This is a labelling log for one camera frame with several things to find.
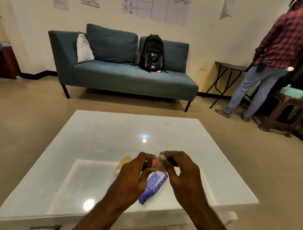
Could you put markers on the brown plastic stool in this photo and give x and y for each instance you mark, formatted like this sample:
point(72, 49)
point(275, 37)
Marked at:
point(279, 111)

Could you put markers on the black backpack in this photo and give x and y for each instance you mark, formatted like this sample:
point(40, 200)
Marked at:
point(152, 53)

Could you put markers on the curled white wall paper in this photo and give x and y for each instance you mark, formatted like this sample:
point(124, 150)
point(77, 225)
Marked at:
point(227, 8)

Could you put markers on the beige plastic bottle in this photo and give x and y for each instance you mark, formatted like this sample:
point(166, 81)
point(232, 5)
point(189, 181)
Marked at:
point(123, 163)

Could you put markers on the blue squeeze tube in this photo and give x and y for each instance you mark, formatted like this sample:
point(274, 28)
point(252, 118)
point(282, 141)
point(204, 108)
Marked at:
point(152, 187)

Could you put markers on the beige wall socket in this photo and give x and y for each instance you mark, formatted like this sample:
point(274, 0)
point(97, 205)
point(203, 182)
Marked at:
point(203, 67)

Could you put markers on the person's right hand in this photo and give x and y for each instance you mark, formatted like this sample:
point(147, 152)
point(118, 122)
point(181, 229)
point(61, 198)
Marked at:
point(187, 180)

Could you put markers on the round object under sofa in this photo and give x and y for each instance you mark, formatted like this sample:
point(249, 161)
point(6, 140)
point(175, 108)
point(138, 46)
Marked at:
point(163, 101)

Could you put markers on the person's right thumb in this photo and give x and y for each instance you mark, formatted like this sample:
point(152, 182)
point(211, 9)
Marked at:
point(171, 171)

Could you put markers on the teal box on stool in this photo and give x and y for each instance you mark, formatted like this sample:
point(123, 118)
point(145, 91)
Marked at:
point(293, 92)

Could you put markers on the large teal back cushion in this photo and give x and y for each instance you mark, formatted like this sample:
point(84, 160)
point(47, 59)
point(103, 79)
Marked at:
point(111, 43)

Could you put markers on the dark folding side table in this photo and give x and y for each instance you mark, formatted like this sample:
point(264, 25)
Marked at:
point(224, 78)

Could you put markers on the large white wall chart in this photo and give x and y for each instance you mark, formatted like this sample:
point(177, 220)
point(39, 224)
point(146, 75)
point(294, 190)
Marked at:
point(157, 9)

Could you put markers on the small white wall paper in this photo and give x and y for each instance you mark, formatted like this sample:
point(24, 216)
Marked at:
point(61, 4)

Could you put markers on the white throw pillow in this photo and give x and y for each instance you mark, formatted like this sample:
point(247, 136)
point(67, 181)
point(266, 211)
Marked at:
point(84, 49)

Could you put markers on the white wall switch plate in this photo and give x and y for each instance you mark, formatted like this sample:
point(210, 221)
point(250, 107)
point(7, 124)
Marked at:
point(90, 2)

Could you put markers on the person's right forearm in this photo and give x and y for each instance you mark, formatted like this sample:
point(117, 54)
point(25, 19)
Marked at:
point(203, 216)

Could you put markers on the person's left hand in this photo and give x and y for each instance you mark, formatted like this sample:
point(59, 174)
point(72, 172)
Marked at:
point(127, 182)

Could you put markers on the small teal back cushion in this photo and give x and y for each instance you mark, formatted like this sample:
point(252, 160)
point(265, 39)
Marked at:
point(176, 56)

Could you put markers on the teal fabric sofa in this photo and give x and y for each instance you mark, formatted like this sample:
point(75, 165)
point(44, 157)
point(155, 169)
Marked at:
point(132, 78)

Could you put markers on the person's left thumb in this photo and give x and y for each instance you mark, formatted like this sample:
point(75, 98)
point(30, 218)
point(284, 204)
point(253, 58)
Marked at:
point(149, 173)

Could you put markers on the dark wooden cabinet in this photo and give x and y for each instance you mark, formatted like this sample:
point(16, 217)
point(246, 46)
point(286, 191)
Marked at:
point(8, 61)

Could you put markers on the person's left forearm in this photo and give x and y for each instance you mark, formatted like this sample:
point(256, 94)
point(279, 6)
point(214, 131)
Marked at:
point(104, 216)

